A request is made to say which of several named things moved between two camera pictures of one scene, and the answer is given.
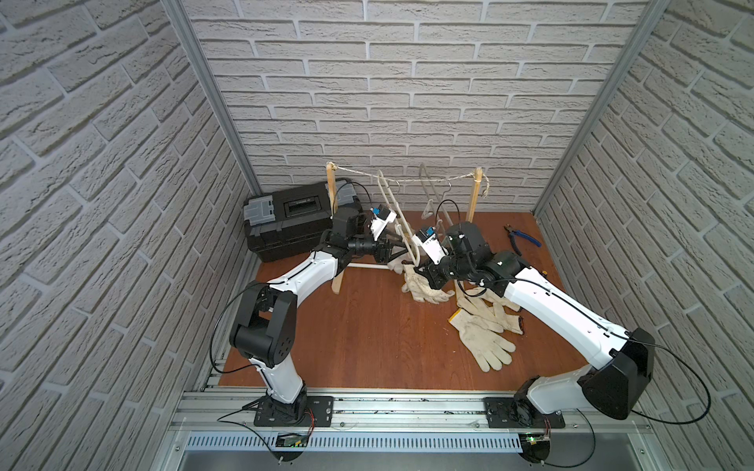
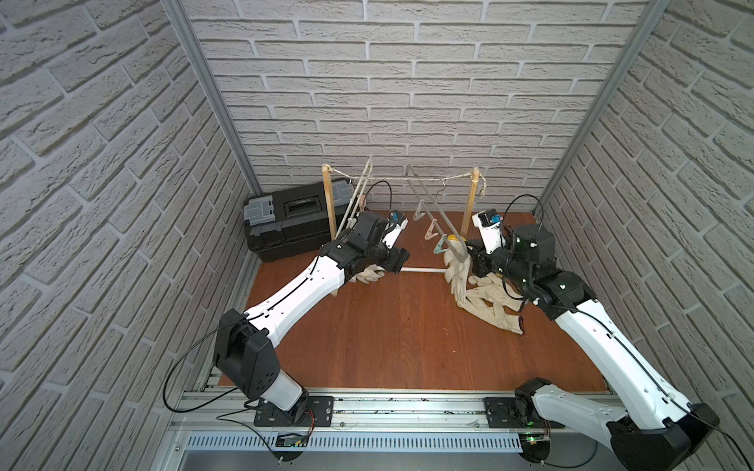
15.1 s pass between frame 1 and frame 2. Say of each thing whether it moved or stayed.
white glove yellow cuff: moved
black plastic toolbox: stayed
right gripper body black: moved
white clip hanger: moved
